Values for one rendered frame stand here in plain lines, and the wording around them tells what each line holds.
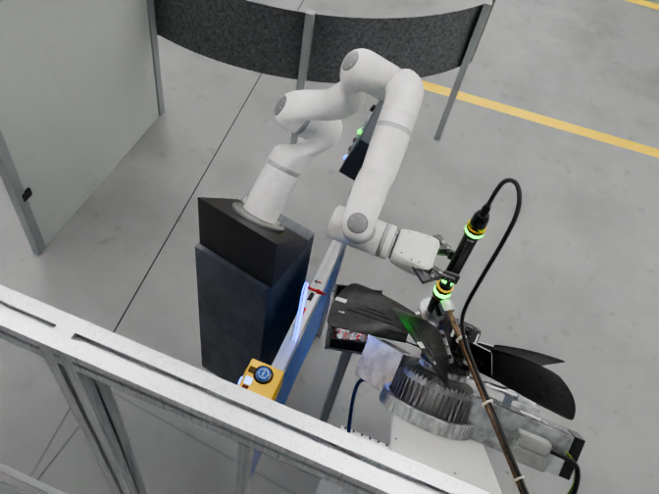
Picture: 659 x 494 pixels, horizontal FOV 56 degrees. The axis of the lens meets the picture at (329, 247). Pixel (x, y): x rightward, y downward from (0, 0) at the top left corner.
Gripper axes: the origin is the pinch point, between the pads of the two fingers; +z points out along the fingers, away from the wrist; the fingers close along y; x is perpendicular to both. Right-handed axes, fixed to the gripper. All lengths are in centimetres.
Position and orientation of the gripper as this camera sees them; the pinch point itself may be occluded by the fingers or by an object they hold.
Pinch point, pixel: (454, 267)
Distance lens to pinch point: 149.2
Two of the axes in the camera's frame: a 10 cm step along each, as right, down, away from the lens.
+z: 9.3, 3.6, -1.1
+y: -3.5, 7.2, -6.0
